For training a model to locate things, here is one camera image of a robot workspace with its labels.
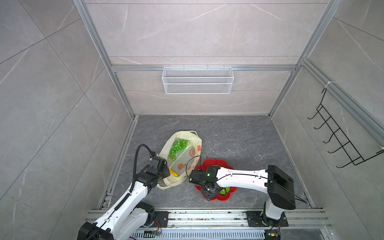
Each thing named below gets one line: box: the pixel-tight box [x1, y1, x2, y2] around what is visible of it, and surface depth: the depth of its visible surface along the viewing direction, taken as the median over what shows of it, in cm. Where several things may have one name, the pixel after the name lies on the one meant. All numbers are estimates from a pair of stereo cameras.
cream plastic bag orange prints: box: [156, 131, 202, 190], surface depth 92 cm
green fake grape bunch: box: [168, 138, 189, 162], surface depth 99 cm
